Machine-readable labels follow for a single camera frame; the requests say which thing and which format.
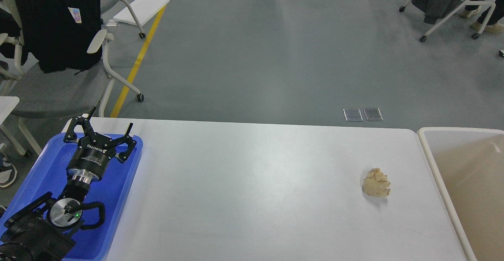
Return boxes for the black jacket on chair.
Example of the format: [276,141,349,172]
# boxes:
[4,0,102,73]

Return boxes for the person's beige shoe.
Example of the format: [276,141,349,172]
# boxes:
[470,21,504,33]

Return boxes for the black and white sneaker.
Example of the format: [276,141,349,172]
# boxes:
[0,153,18,189]

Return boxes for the white side table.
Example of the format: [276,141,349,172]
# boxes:
[0,95,43,156]

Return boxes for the beige plastic bin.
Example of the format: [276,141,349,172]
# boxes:
[417,128,504,261]

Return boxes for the crumpled beige paper ball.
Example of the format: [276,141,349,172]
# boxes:
[363,168,391,198]

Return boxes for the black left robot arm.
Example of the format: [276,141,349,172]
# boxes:
[1,115,142,261]

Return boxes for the blue plastic tray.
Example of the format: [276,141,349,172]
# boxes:
[0,133,143,261]

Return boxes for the right floor socket plate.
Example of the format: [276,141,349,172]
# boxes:
[363,108,384,121]

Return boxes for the grey office chair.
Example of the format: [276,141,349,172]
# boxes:
[0,0,145,155]

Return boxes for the left floor socket plate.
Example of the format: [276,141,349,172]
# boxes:
[343,108,363,122]

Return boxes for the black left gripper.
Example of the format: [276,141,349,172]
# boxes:
[64,106,138,182]

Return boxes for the floor socket plate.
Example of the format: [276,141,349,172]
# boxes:
[343,108,363,122]
[363,108,384,121]

